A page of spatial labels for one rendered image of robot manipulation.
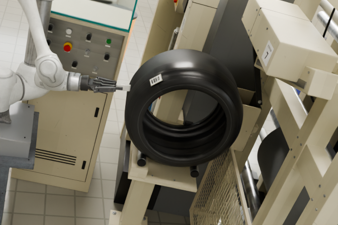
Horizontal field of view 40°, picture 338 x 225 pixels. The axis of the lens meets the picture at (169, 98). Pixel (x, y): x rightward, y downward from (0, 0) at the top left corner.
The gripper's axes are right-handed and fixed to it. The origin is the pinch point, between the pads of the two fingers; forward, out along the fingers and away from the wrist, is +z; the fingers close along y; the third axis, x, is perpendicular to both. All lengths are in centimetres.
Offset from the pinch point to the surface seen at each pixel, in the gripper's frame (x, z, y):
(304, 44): -46, 68, -32
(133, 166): 39.1, 9.1, -10.9
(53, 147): 85, -43, 58
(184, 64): -18.3, 26.6, -5.1
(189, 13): -31.6, 28.6, 26.1
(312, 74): -39, 69, -44
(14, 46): 109, -122, 255
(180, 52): -18.1, 25.3, 7.5
